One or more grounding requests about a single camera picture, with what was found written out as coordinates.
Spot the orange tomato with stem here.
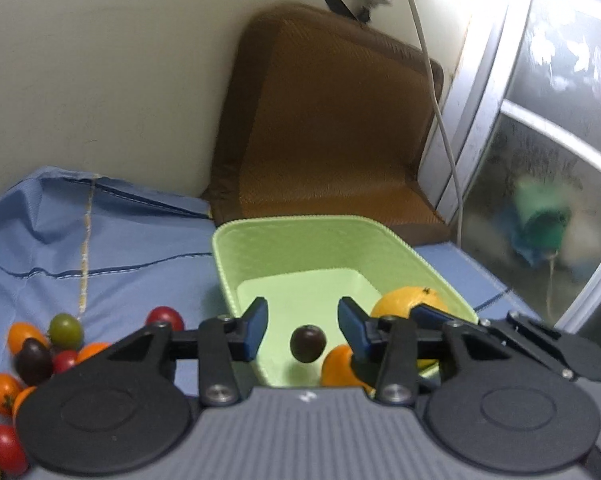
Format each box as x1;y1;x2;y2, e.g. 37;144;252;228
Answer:
0;373;23;416

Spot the blue tablecloth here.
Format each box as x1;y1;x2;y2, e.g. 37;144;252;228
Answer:
0;168;524;372

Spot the small red tomato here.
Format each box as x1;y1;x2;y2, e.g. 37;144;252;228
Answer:
53;350;79;375

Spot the green tomato at back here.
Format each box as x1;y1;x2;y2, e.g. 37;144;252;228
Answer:
48;313;84;350

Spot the window frame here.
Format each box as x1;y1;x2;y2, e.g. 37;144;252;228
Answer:
421;0;601;331

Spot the lone red cherry tomato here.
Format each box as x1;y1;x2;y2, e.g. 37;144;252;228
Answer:
145;306;186;332

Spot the dark plum tomato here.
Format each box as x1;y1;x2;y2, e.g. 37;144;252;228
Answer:
14;338;54;386

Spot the small orange tomato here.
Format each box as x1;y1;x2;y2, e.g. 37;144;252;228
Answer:
6;322;50;356

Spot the green plastic basket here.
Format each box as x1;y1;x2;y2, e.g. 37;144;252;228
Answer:
212;216;477;387

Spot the brown seat cushion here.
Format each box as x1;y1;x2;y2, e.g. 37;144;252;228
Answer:
204;3;451;246

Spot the dark purple cherry tomato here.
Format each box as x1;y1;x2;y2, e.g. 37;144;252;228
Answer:
290;324;326;364

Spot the white cable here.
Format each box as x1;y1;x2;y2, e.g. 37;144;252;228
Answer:
397;0;465;252

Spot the yellow lemon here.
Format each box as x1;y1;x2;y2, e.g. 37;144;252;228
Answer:
369;285;451;371

